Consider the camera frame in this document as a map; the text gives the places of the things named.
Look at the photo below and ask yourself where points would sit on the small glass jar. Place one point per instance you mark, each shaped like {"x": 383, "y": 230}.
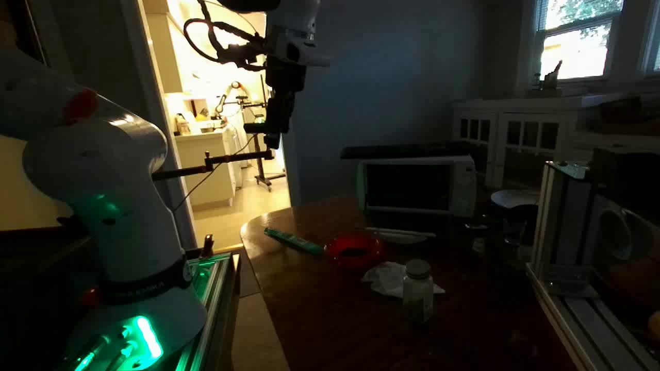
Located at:
{"x": 416, "y": 290}

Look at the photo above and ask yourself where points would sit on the white cabinet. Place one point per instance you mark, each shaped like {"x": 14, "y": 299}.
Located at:
{"x": 516, "y": 113}

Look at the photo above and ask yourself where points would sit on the black bar camera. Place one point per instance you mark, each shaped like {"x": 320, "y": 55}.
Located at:
{"x": 254, "y": 129}

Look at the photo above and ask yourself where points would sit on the aluminium robot base mount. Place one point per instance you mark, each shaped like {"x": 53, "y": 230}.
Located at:
{"x": 213, "y": 289}

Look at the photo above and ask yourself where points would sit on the white round appliance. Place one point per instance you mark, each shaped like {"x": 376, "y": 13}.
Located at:
{"x": 615, "y": 234}

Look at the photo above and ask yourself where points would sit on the black camera stand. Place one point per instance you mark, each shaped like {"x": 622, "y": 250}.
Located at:
{"x": 207, "y": 164}

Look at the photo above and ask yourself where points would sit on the white framed window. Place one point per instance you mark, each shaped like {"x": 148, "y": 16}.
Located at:
{"x": 577, "y": 51}

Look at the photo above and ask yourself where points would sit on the red bowl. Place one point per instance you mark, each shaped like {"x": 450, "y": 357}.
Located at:
{"x": 352, "y": 250}

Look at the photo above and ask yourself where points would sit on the white kitchen counter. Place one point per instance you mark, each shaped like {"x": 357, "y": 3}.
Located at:
{"x": 207, "y": 165}

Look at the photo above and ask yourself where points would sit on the white toaster oven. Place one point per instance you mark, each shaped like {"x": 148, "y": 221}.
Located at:
{"x": 464, "y": 185}

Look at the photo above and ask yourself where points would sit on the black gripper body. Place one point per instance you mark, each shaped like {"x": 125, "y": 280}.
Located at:
{"x": 285, "y": 89}

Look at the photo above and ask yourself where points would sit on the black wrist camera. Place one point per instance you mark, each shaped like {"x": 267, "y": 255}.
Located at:
{"x": 247, "y": 54}

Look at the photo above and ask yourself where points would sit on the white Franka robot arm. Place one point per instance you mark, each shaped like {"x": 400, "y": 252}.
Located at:
{"x": 116, "y": 178}

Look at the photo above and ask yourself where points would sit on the white round stool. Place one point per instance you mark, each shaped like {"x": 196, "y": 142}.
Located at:
{"x": 516, "y": 198}

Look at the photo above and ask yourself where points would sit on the aluminium profile frame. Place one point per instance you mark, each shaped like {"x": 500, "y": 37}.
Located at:
{"x": 559, "y": 219}

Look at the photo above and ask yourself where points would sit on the white crumpled tissue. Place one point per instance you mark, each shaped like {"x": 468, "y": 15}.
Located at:
{"x": 383, "y": 278}

